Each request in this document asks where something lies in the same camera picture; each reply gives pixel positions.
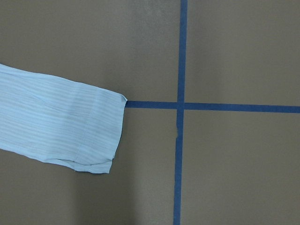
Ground light blue striped shirt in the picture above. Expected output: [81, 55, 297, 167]
[0, 65, 127, 174]

